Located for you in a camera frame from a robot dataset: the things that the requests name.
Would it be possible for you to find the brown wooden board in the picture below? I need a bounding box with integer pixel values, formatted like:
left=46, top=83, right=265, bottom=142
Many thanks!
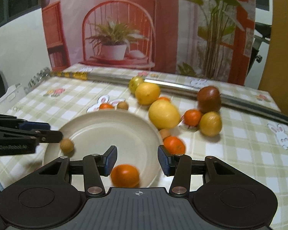
left=258, top=0, right=288, bottom=120

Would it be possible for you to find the white plastic box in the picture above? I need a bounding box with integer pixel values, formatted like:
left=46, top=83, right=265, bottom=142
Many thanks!
left=0, top=84, right=24, bottom=112

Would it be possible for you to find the black metal stand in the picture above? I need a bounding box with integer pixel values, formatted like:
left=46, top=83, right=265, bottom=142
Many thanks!
left=247, top=23, right=271, bottom=77

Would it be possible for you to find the white round plate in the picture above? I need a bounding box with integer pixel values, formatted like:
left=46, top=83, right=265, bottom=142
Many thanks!
left=42, top=110, right=163, bottom=188

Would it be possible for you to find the silver metal pole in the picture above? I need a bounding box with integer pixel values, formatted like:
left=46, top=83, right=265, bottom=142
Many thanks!
left=49, top=71, right=288, bottom=126

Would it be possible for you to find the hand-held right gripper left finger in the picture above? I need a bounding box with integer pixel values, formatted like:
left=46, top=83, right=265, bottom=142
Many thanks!
left=38, top=145, right=118, bottom=196

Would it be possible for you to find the wall poster with red chair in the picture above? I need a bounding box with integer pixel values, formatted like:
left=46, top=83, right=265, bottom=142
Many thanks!
left=40, top=0, right=256, bottom=85

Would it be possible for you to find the green checkered rabbit tablecloth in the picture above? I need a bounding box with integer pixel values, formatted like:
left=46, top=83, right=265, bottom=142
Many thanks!
left=0, top=63, right=288, bottom=230

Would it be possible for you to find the large yellow lemon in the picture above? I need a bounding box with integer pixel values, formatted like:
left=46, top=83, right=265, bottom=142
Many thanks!
left=148, top=99, right=181, bottom=130

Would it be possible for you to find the yellow-green round citrus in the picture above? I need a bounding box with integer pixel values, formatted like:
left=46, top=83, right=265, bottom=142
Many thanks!
left=128, top=76, right=144, bottom=94

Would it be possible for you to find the clear plastic clip strip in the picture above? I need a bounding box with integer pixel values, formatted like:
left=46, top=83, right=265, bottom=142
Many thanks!
left=24, top=67, right=51, bottom=94

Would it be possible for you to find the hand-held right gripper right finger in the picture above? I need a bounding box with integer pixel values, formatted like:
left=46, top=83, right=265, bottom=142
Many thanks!
left=158, top=145, right=239, bottom=196

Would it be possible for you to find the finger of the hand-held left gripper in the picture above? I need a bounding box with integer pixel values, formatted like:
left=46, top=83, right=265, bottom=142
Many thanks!
left=0, top=127, right=63, bottom=143
left=0, top=113, right=50, bottom=130

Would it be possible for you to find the dark red apple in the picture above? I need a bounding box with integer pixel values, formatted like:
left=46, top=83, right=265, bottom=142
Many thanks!
left=197, top=86, right=222, bottom=114

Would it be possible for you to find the yellow round citrus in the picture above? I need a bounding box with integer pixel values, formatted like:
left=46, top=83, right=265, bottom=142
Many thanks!
left=199, top=112, right=222, bottom=137

